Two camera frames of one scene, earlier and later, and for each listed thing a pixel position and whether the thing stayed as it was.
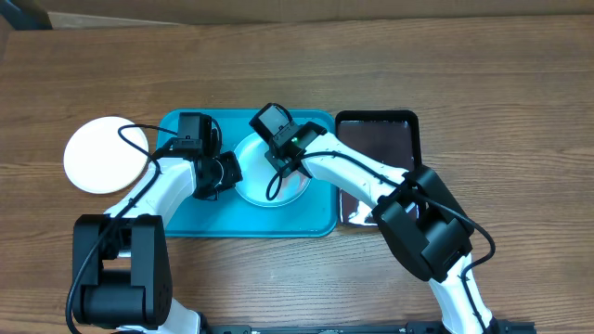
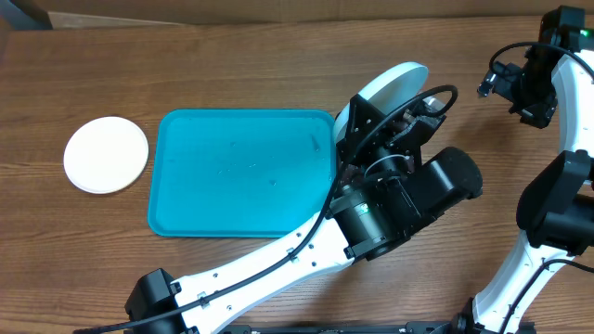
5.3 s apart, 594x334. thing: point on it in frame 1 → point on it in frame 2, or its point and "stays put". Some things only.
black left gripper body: x=225 y=173 → x=371 y=147
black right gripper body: x=281 y=162 → x=534 y=96
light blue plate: x=260 y=186 → x=387 y=92
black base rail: x=363 y=327 stays put
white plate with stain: x=98 y=160 stays put
